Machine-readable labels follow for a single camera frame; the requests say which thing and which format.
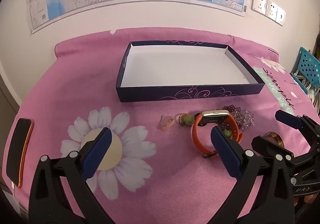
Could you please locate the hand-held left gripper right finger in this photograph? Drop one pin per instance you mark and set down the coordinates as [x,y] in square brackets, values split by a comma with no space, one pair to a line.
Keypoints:
[225,149]

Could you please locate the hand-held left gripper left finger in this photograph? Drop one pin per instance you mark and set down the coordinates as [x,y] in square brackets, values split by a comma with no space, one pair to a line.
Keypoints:
[100,149]

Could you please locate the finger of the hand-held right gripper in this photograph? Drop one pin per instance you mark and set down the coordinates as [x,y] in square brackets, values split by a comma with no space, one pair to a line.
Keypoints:
[270,144]
[287,119]

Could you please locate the brown striped bangle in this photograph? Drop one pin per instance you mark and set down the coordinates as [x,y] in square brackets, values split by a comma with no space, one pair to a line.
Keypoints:
[274,138]

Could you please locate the orange smartwatch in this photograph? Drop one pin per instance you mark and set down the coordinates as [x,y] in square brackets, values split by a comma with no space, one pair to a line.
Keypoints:
[197,139]

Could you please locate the dark blue cardboard box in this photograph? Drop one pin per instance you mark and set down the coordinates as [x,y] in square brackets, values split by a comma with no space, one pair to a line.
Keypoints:
[180,69]

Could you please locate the person's right hand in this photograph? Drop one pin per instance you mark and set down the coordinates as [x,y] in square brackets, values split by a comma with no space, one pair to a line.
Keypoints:
[311,198]

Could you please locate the teal perforated basket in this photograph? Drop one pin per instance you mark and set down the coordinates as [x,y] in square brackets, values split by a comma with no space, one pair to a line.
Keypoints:
[308,64]

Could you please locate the pink floral cloth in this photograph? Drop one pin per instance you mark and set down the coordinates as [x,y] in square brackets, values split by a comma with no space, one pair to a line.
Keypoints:
[155,189]

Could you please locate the phone with orange case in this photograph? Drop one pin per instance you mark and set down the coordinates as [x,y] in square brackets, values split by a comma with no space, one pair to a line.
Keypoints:
[17,151]

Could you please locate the white wall socket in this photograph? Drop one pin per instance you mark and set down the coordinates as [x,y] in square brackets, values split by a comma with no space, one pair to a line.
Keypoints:
[260,2]
[272,10]
[281,16]

